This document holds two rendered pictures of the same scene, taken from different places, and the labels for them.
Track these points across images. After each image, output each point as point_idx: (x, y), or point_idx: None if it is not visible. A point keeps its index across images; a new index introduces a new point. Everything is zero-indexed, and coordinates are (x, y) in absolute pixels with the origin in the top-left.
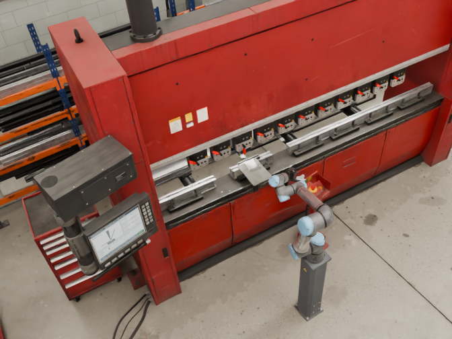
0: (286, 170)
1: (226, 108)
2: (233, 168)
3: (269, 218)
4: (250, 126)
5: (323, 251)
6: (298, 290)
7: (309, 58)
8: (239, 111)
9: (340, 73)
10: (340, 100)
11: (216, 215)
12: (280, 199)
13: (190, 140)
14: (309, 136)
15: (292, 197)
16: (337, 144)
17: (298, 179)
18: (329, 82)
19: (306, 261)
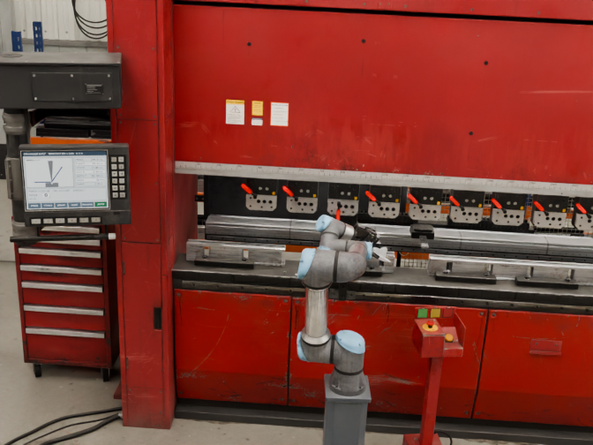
0: (357, 224)
1: (319, 121)
2: None
3: None
4: (357, 175)
5: (361, 380)
6: None
7: (479, 96)
8: (341, 137)
9: (540, 151)
10: (536, 203)
11: (264, 310)
12: None
13: (253, 149)
14: (474, 260)
15: (416, 360)
16: (520, 290)
17: (375, 252)
18: (516, 159)
19: (326, 387)
